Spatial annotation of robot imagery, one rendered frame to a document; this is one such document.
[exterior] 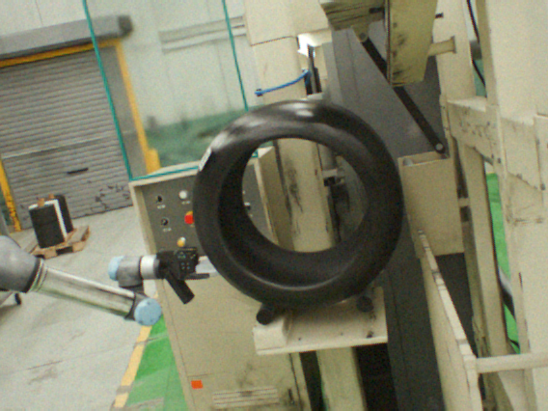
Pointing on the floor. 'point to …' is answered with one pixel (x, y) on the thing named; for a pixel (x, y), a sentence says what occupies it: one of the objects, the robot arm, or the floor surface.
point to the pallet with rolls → (54, 228)
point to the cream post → (301, 179)
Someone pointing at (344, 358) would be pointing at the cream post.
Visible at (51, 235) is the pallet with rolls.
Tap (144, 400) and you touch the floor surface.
